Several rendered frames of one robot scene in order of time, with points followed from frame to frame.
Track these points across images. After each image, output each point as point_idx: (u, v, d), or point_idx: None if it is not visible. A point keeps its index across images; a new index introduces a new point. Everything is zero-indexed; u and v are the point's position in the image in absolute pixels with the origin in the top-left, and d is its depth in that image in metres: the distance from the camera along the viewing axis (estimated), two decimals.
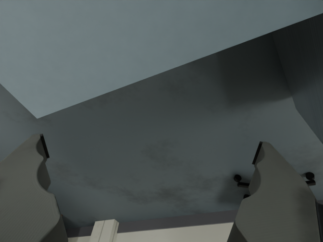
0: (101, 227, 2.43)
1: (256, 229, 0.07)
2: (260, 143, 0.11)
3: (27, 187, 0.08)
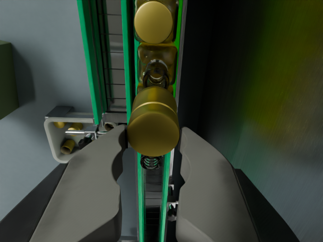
0: None
1: (198, 211, 0.07)
2: (180, 130, 0.12)
3: (102, 172, 0.09)
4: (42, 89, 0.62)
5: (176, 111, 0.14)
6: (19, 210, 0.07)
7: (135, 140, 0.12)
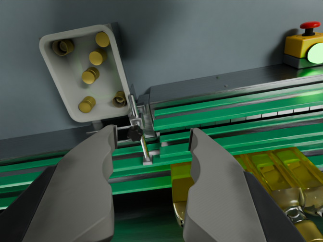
0: None
1: (206, 212, 0.07)
2: (191, 130, 0.12)
3: (92, 172, 0.09)
4: (136, 2, 0.47)
5: None
6: (6, 215, 0.07)
7: None
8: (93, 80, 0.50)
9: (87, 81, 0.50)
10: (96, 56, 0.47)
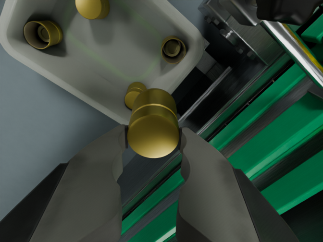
0: None
1: (198, 211, 0.07)
2: (180, 130, 0.12)
3: (102, 172, 0.09)
4: None
5: None
6: (19, 210, 0.07)
7: None
8: (169, 149, 0.13)
9: (144, 151, 0.13)
10: (87, 0, 0.25)
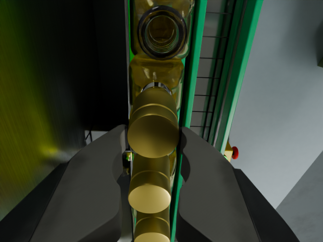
0: None
1: (198, 211, 0.07)
2: (180, 130, 0.12)
3: (102, 172, 0.09)
4: (321, 3, 0.44)
5: (132, 180, 0.17)
6: (19, 210, 0.07)
7: (164, 197, 0.15)
8: (169, 149, 0.13)
9: (144, 151, 0.13)
10: None
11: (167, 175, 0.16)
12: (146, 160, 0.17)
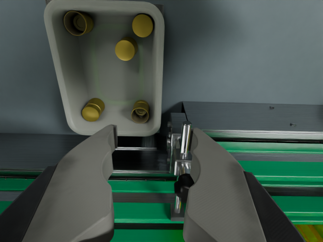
0: None
1: (206, 212, 0.07)
2: (191, 130, 0.12)
3: (92, 172, 0.09)
4: None
5: None
6: (6, 215, 0.07)
7: None
8: None
9: None
10: (126, 48, 0.32)
11: None
12: None
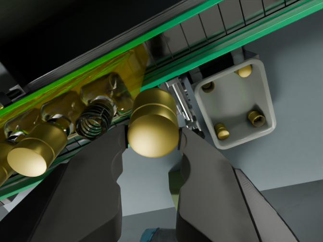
0: None
1: (198, 211, 0.07)
2: (180, 130, 0.12)
3: (102, 172, 0.09)
4: None
5: None
6: (19, 210, 0.07)
7: None
8: (28, 174, 0.18)
9: (12, 163, 0.17)
10: (158, 133, 0.12)
11: (9, 175, 0.20)
12: (7, 155, 0.20)
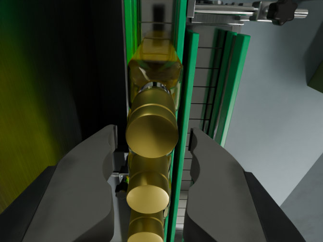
0: None
1: (206, 212, 0.07)
2: (191, 130, 0.12)
3: (92, 172, 0.09)
4: (308, 30, 0.47)
5: (131, 221, 0.20)
6: (7, 215, 0.07)
7: (157, 241, 0.18)
8: (161, 208, 0.15)
9: (141, 209, 0.15)
10: (157, 133, 0.12)
11: (161, 218, 0.19)
12: None
